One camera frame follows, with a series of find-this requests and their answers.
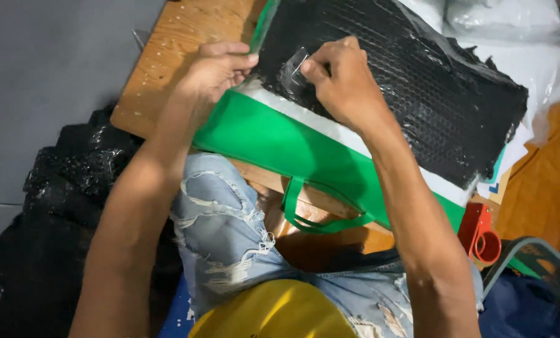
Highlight red tape dispenser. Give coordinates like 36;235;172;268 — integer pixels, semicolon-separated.
457;202;502;266

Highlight stack of white papers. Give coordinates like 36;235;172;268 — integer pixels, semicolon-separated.
476;122;535;206

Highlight person's right hand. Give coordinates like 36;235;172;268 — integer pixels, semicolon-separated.
301;36;396;137

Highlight black bubble wrap package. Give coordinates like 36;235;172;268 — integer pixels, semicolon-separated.
254;0;529;189

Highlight dark blue cloth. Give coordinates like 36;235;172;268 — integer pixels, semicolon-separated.
477;268;560;338

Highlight person's yellow shirt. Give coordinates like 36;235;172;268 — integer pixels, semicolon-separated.
188;279;358;338

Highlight person's left hand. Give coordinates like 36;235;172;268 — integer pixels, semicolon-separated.
179;41;260;110

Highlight person's ripped blue jeans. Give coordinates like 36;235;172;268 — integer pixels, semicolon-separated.
169;152;485;338

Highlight green fabric bag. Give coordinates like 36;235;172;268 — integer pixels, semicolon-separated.
193;0;466;235

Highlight heap of black bubble wrap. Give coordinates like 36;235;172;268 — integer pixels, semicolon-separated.
0;104;187;338

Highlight clear tape piece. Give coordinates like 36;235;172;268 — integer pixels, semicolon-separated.
280;47;311;92

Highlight heap of white plastic bags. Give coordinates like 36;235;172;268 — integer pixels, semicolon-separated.
396;0;560;147

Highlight blue plastic seat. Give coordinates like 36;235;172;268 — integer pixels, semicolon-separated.
157;274;197;338

